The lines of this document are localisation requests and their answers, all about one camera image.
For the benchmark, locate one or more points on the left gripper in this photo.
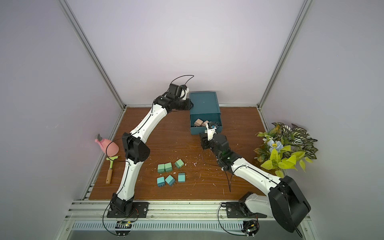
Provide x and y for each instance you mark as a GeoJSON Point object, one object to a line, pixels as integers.
{"type": "Point", "coordinates": [189, 105]}

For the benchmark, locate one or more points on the beige plug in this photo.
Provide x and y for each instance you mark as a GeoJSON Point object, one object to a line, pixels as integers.
{"type": "Point", "coordinates": [198, 123]}
{"type": "Point", "coordinates": [205, 123]}

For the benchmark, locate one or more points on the teal top drawer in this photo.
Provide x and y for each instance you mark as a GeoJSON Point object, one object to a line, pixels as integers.
{"type": "Point", "coordinates": [210, 117]}

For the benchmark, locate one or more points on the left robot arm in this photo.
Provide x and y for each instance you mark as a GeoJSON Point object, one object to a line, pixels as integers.
{"type": "Point", "coordinates": [136, 150]}

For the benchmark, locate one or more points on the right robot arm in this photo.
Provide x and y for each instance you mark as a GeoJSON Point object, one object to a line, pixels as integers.
{"type": "Point", "coordinates": [286, 202]}

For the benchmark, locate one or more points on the teal three-drawer cabinet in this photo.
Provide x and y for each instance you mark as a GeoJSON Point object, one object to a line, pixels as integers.
{"type": "Point", "coordinates": [204, 103]}

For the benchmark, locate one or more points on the green plug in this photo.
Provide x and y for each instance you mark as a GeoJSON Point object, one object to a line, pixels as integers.
{"type": "Point", "coordinates": [179, 163]}
{"type": "Point", "coordinates": [161, 168]}
{"type": "Point", "coordinates": [168, 167]}

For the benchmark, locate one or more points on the teal plug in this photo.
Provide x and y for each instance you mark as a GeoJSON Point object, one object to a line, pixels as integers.
{"type": "Point", "coordinates": [161, 182]}
{"type": "Point", "coordinates": [181, 177]}
{"type": "Point", "coordinates": [170, 180]}

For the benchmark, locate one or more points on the artificial green plant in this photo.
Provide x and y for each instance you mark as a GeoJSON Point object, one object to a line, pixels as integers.
{"type": "Point", "coordinates": [285, 147]}

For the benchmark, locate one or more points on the right electronics board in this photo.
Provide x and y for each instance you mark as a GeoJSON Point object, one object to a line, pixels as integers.
{"type": "Point", "coordinates": [250, 228]}

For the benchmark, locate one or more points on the electronics board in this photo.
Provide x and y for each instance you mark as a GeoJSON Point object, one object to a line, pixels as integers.
{"type": "Point", "coordinates": [250, 228]}
{"type": "Point", "coordinates": [123, 228]}

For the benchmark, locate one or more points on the left electronics board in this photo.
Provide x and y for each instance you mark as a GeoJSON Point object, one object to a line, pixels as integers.
{"type": "Point", "coordinates": [123, 228]}

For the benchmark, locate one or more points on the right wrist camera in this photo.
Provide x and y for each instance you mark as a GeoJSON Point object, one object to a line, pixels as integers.
{"type": "Point", "coordinates": [211, 129]}

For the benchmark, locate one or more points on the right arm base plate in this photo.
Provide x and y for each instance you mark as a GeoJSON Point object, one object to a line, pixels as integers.
{"type": "Point", "coordinates": [238, 210]}

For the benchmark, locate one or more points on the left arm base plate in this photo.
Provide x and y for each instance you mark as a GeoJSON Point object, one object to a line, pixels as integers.
{"type": "Point", "coordinates": [135, 210]}

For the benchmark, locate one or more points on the green wooden-handled tool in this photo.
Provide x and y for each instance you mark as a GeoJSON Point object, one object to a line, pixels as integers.
{"type": "Point", "coordinates": [111, 160]}

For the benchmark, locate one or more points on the aluminium front rail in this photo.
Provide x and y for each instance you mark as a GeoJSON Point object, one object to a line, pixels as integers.
{"type": "Point", "coordinates": [156, 210]}

